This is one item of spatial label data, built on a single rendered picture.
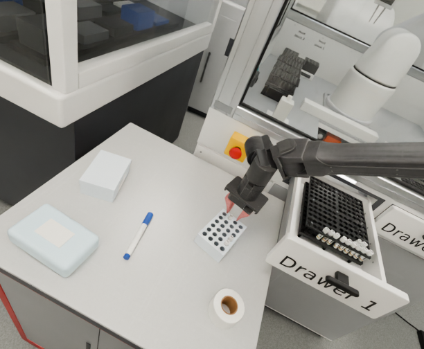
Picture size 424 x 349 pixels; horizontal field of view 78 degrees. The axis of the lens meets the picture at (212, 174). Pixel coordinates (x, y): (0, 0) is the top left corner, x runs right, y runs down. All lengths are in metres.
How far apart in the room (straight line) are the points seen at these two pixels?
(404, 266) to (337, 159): 0.70
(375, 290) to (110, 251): 0.59
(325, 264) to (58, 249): 0.56
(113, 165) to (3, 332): 0.89
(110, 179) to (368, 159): 0.58
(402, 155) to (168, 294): 0.52
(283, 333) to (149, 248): 1.11
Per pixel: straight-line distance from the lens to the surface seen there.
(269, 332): 1.60
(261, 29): 0.77
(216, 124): 0.87
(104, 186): 0.70
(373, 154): 0.55
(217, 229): 0.71
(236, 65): 0.79
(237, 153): 0.81
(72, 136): 0.98
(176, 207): 0.75
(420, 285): 1.27
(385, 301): 0.74
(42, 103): 0.87
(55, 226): 0.64
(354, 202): 0.91
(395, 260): 1.16
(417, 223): 1.02
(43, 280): 0.64
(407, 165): 0.54
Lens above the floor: 1.34
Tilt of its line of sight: 40 degrees down
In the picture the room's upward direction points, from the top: 25 degrees clockwise
